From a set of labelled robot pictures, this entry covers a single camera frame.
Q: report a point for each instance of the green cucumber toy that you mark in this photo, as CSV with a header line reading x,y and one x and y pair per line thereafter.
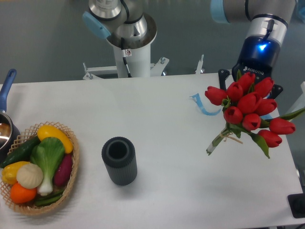
x,y
21,153

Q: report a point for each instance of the purple sweet potato toy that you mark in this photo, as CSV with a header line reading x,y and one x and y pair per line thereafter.
x,y
63,172

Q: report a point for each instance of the light blue ribbon strip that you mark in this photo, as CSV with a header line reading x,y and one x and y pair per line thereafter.
x,y
196,98

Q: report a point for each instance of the woven wicker basket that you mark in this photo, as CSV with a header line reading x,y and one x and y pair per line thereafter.
x,y
29,208

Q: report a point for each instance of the green bean pod toy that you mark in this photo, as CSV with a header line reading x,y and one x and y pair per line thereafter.
x,y
49,199

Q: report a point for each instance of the orange fruit toy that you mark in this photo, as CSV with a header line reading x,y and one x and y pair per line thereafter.
x,y
20,195

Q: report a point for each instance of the blue handled saucepan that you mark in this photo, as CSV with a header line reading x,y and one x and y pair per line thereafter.
x,y
8,131

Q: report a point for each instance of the cream garlic bulb toy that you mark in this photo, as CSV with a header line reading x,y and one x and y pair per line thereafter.
x,y
29,176

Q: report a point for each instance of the yellow bell pepper toy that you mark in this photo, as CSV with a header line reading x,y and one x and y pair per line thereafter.
x,y
9,173

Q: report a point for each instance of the green bok choy toy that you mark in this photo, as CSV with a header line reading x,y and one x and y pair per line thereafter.
x,y
48,155

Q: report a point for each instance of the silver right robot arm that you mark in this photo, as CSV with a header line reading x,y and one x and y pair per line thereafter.
x,y
269,23

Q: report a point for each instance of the red tulip bouquet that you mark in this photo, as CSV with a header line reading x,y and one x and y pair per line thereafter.
x,y
244,103

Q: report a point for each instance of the dark grey ribbed vase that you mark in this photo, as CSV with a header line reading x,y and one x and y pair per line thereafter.
x,y
119,157

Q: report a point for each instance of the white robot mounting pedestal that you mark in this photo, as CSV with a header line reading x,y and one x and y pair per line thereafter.
x,y
129,63

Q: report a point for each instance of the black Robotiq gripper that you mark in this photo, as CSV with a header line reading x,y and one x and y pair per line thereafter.
x,y
258,57

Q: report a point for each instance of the black device at edge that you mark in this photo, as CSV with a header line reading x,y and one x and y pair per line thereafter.
x,y
297,205

